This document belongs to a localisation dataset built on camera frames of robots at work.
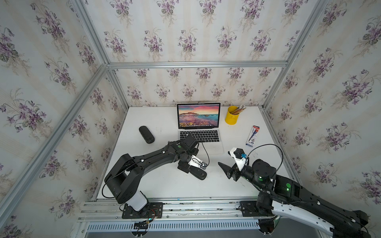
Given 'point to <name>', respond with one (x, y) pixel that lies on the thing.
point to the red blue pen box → (253, 134)
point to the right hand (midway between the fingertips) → (226, 158)
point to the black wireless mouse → (198, 172)
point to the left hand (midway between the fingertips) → (193, 158)
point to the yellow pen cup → (230, 118)
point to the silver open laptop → (201, 121)
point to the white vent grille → (128, 225)
